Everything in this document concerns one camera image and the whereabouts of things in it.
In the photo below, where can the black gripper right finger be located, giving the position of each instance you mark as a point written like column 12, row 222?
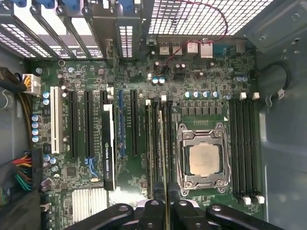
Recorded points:
column 184, row 215

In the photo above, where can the black open PC case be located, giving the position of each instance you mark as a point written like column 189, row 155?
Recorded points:
column 283, row 155

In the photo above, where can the silver CPU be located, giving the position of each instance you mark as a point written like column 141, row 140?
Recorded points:
column 204, row 160

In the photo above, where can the blue rear port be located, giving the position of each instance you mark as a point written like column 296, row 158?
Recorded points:
column 219, row 50

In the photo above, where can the green motherboard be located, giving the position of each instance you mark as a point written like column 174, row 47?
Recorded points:
column 204, row 79

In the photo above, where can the black wide power connector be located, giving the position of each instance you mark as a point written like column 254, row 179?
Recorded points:
column 37, row 167

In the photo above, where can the black RAM slot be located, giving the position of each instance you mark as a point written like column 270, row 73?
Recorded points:
column 171, row 143
column 156, row 143
column 235, row 148
column 257, row 148
column 148, row 102
column 242, row 148
column 163, row 106
column 250, row 148

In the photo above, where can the metal locking lever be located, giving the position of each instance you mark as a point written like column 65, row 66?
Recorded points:
column 178, row 153
column 229, row 167

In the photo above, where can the silver finned heatsink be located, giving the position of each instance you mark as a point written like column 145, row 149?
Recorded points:
column 88, row 203

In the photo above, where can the blue expansion slot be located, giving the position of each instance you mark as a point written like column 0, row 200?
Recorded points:
column 121, row 124

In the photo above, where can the silver rear port block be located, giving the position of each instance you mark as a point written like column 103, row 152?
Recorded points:
column 164, row 48
column 192, row 47
column 206, row 50
column 177, row 48

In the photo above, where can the black expansion slot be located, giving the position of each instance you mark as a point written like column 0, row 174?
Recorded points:
column 74, row 124
column 89, row 124
column 134, row 124
column 103, row 97

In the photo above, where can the white power connector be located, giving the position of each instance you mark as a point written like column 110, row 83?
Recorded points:
column 33, row 85

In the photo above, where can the black plastic shroud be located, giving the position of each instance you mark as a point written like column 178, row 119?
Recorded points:
column 19, row 210

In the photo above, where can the black graphics card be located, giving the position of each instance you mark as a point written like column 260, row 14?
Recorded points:
column 108, row 155

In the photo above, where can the white expansion slot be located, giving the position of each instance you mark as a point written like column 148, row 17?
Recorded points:
column 55, row 119

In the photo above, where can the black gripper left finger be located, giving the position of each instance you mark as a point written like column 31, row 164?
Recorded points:
column 153, row 215

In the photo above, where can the metal CPU socket cover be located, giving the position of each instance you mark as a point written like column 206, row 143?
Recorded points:
column 186, row 163

